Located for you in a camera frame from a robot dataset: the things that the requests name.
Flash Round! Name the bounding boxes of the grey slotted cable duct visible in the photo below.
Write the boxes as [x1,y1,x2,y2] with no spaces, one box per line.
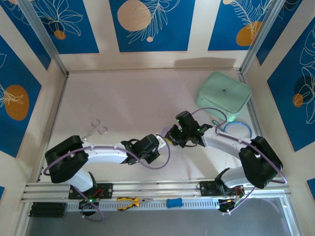
[65,198,222,212]

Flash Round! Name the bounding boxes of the mint green zip case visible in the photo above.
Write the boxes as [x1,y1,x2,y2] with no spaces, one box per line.
[195,71,252,122]

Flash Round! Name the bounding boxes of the aluminium frame post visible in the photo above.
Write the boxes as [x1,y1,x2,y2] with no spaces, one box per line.
[239,0,288,74]
[18,0,70,76]

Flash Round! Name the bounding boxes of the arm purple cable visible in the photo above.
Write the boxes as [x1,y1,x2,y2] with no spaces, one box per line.
[43,140,172,221]
[191,107,288,217]

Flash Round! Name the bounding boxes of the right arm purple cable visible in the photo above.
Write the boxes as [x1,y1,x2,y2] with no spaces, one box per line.
[191,107,288,217]

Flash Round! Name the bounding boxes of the aluminium mounting rail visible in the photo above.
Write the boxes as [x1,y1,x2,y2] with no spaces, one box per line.
[21,176,292,204]

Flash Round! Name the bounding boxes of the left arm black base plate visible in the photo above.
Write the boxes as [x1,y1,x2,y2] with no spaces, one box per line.
[68,182,114,200]

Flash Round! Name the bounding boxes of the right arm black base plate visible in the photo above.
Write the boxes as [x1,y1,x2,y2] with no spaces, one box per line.
[196,180,245,198]

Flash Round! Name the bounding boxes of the yellow black handled pliers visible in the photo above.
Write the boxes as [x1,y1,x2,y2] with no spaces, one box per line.
[117,196,154,211]

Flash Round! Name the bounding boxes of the control board with wires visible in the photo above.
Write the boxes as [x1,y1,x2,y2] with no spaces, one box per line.
[218,196,245,214]
[78,196,99,209]

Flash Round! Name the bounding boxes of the metal surgical scissors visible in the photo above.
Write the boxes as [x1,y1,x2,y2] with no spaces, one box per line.
[82,119,108,141]

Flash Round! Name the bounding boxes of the blue floral wall poster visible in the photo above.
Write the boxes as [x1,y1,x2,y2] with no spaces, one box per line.
[0,4,52,71]
[0,35,42,158]
[208,0,274,52]
[267,14,315,152]
[109,0,196,53]
[29,0,100,55]
[255,0,304,66]

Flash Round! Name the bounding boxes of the blue tube stethoscope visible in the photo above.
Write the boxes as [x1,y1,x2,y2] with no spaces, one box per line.
[212,119,253,138]

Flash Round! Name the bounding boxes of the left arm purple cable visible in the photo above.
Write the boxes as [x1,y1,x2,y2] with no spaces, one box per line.
[43,140,172,221]

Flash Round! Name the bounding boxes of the black ribbed box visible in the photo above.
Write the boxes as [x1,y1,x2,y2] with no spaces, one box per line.
[29,202,67,218]

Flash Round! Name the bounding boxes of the aluminium side rail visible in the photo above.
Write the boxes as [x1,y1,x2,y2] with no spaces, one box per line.
[36,72,69,182]
[238,70,275,177]

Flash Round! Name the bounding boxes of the blue bone-shaped foam block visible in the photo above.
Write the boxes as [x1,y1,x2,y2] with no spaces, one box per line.
[166,198,183,208]

